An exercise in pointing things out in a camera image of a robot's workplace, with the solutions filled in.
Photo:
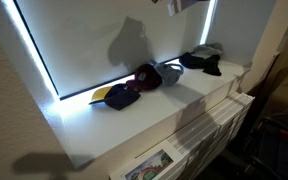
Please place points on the blue-grey denim cap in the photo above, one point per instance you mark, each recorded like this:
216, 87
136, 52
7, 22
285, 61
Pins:
170, 73

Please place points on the maroon baseball cap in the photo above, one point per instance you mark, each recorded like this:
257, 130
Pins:
145, 78

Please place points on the navy cap with yellow brim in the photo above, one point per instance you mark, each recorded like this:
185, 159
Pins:
117, 96

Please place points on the black cap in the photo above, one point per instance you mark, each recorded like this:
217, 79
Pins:
208, 65

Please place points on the light grey cap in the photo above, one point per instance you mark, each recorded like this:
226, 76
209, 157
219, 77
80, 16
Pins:
207, 50

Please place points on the picture book on radiator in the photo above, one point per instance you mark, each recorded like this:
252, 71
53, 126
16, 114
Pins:
158, 163

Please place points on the white roller blind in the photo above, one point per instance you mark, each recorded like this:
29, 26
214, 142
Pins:
85, 43

